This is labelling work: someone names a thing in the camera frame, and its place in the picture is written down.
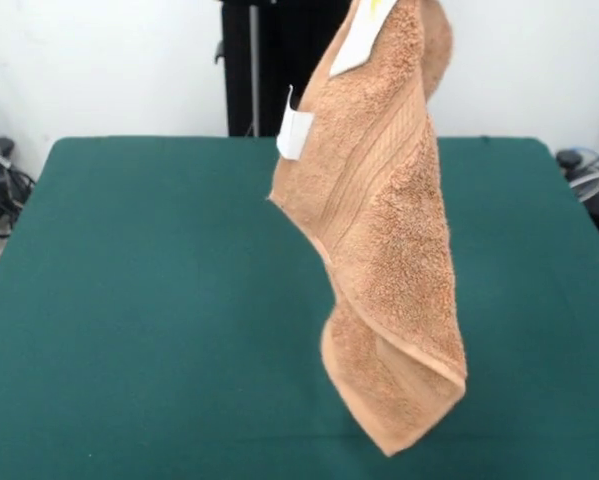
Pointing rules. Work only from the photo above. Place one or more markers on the tan terry towel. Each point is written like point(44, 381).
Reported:
point(404, 225)

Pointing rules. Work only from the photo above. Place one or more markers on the dark green tablecloth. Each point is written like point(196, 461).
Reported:
point(104, 325)

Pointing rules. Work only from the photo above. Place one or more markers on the small black round device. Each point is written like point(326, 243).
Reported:
point(568, 159)

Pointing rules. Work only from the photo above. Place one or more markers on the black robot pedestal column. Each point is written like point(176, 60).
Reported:
point(236, 75)

